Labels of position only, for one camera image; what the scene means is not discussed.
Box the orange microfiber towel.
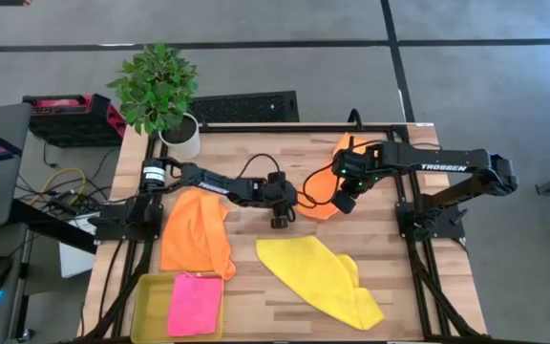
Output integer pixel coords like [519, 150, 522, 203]
[159, 187, 237, 281]
[296, 132, 372, 221]

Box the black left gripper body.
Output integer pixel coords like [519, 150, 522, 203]
[264, 179, 300, 214]

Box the red and black toolbox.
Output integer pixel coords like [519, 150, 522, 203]
[22, 94, 127, 148]

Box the pink microfiber towel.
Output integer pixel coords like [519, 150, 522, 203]
[166, 272, 224, 338]

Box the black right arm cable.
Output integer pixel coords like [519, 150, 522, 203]
[301, 138, 387, 207]

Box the green leafy plant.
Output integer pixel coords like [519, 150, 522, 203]
[106, 42, 200, 136]

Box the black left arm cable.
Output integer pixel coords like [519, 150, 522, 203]
[235, 152, 285, 182]

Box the yellow cable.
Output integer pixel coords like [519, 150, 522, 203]
[29, 166, 88, 206]

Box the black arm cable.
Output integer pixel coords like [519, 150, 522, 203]
[301, 138, 387, 207]
[235, 152, 285, 182]

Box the white box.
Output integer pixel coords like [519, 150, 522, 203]
[58, 214, 97, 279]

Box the black aluminium table frame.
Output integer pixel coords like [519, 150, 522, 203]
[83, 122, 486, 344]

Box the black mesh crate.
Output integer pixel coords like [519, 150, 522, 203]
[188, 90, 301, 124]

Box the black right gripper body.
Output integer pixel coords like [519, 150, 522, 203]
[331, 147, 382, 193]

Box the yellow microfiber towel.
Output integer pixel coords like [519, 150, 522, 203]
[255, 235, 387, 332]

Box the yellow plastic tray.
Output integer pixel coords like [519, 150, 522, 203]
[130, 271, 225, 344]

